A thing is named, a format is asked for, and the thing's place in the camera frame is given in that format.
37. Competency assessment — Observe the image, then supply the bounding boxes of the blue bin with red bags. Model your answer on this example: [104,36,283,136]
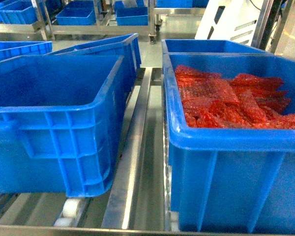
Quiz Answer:
[163,53,295,234]

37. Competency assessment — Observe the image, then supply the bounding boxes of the steel shelf rack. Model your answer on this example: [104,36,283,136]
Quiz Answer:
[0,66,295,236]

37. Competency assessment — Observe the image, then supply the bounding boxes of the blue bin rear right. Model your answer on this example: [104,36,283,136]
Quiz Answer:
[161,38,271,56]

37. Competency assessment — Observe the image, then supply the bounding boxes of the blue bin rear left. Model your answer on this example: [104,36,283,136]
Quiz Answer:
[49,33,142,92]

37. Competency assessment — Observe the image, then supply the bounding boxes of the red bubble wrap bags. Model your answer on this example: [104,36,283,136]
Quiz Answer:
[175,65,295,129]

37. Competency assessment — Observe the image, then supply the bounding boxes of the empty blue bin front left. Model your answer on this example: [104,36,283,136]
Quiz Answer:
[0,55,127,197]

